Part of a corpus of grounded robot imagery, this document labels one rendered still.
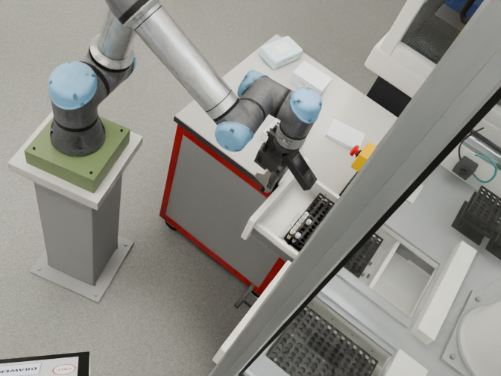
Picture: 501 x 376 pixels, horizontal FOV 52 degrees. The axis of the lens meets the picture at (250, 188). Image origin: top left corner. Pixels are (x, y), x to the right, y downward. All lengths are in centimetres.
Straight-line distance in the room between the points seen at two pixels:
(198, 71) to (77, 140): 52
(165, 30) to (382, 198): 72
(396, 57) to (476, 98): 166
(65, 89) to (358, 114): 106
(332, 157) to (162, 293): 93
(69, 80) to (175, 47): 40
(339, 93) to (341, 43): 153
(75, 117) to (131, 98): 137
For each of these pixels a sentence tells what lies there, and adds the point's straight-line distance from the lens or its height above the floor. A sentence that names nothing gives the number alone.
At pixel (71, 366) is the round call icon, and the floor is 101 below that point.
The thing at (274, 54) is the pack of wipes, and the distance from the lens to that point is 197.
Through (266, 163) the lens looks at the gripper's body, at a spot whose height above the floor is 101.
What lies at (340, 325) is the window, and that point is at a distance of 67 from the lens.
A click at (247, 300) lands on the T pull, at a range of 127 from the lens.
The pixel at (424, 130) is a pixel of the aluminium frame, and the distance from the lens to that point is 40.
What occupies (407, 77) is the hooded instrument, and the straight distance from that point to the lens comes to 204.
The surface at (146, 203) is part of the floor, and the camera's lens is 241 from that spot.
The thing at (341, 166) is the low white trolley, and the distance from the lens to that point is 178.
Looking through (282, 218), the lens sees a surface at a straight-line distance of 149.
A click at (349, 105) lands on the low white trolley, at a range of 198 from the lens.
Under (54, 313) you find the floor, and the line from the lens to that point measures 219.
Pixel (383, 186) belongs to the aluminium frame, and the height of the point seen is 174.
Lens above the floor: 206
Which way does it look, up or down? 54 degrees down
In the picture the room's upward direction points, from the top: 24 degrees clockwise
